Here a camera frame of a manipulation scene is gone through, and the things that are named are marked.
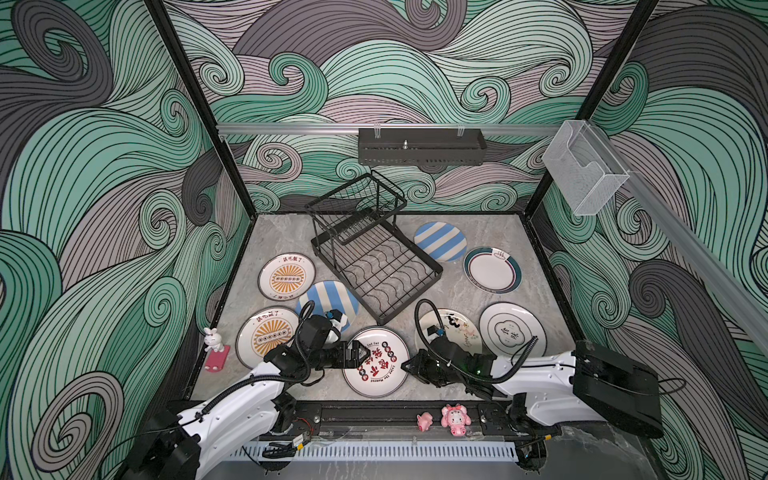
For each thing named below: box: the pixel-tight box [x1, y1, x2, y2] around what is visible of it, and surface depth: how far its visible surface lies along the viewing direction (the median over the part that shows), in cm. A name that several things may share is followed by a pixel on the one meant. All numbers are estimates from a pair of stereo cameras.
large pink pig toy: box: [441, 403, 472, 437], surface depth 73 cm
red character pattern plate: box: [342, 326, 410, 399], surface depth 83 cm
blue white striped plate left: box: [296, 280, 359, 332], surface depth 97 cm
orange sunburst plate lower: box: [235, 306, 299, 370], surface depth 90 cm
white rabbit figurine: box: [204, 327, 224, 353], surface depth 81 cm
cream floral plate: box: [419, 309, 482, 355], surface depth 89 cm
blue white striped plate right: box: [414, 221, 468, 263], surface depth 113 cm
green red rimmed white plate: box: [463, 246, 523, 295], surface depth 104 cm
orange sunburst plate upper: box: [257, 252, 317, 301], surface depth 103 cm
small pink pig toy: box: [417, 412, 433, 432], surface depth 73 cm
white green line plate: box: [479, 301, 548, 357], surface depth 90 cm
